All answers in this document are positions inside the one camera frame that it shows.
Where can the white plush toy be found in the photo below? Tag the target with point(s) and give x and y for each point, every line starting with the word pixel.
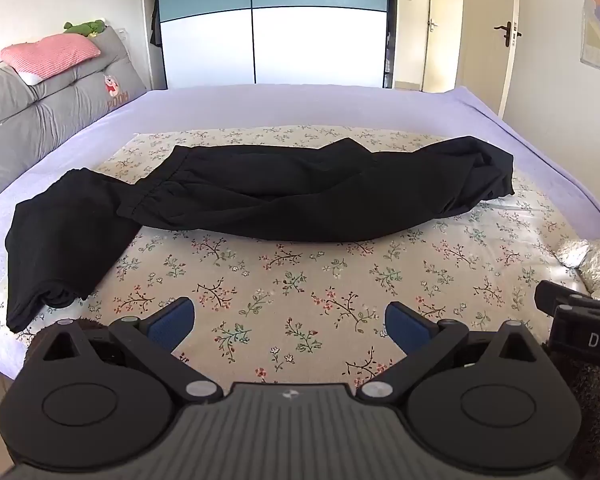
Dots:
pixel 592 262

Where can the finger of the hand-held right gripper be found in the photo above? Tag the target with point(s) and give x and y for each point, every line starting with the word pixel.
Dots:
pixel 560 296

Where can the white and blue wardrobe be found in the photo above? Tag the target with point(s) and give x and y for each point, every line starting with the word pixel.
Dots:
pixel 275 25

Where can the purple bed sheet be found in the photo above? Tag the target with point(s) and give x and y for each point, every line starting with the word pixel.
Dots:
pixel 290 105

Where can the dark hanging garment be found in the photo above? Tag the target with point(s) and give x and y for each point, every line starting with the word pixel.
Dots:
pixel 154 22

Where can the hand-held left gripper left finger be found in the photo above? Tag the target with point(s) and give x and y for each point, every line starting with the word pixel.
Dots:
pixel 170 325

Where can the floral printed bed mat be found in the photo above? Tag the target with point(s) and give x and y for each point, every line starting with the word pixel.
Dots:
pixel 300 280

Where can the grey padded headboard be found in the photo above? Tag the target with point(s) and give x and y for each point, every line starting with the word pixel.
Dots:
pixel 55 105

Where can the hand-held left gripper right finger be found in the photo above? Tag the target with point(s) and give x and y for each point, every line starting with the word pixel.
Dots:
pixel 409 327

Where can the pink striped pillow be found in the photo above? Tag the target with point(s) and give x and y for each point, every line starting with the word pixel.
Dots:
pixel 50 55

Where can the black pants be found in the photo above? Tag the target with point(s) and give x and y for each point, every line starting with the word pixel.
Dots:
pixel 290 195

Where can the green plush toy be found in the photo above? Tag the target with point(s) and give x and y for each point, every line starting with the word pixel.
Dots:
pixel 85 27

